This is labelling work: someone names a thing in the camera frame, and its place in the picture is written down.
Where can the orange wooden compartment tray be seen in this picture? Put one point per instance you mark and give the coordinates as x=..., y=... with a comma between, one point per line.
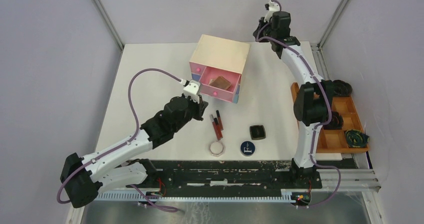
x=333, y=141

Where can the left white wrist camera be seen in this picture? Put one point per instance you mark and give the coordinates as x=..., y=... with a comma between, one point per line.
x=191, y=89

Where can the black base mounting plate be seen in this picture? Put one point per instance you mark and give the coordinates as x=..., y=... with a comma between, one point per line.
x=225, y=178

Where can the pink drawer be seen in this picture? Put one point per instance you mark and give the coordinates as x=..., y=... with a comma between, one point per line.
x=230, y=95

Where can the black coiled band middle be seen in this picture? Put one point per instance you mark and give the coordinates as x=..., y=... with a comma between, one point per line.
x=336, y=122

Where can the black coiled band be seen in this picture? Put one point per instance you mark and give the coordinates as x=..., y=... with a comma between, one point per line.
x=336, y=122
x=342, y=88

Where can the round dark blue jar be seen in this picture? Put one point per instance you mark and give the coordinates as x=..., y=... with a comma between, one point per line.
x=247, y=148

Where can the silver red mascara tube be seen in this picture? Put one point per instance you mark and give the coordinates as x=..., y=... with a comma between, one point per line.
x=212, y=118

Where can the dark red lip gloss tube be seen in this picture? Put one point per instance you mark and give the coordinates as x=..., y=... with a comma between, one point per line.
x=219, y=119

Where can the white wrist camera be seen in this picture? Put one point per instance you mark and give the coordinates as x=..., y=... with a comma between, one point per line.
x=272, y=6
x=191, y=89

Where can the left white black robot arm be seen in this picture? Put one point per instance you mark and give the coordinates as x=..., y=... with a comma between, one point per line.
x=83, y=178

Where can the pastel wooden drawer chest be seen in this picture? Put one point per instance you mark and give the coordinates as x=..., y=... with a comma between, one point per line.
x=219, y=53

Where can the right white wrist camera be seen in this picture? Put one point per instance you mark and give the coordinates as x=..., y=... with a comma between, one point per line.
x=272, y=6

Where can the green yellow coiled band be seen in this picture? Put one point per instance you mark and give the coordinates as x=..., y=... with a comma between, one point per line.
x=356, y=139

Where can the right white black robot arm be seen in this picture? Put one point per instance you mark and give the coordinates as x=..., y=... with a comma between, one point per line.
x=312, y=106

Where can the black square compact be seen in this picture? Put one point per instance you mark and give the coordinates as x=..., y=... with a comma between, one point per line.
x=257, y=132

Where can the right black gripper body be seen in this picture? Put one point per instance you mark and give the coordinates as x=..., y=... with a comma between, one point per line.
x=266, y=30

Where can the brown square blush compact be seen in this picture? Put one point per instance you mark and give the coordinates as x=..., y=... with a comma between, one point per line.
x=221, y=83

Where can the black coiled band top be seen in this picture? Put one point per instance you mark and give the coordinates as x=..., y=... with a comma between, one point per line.
x=342, y=88

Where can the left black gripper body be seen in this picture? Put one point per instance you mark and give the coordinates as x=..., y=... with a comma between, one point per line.
x=194, y=110

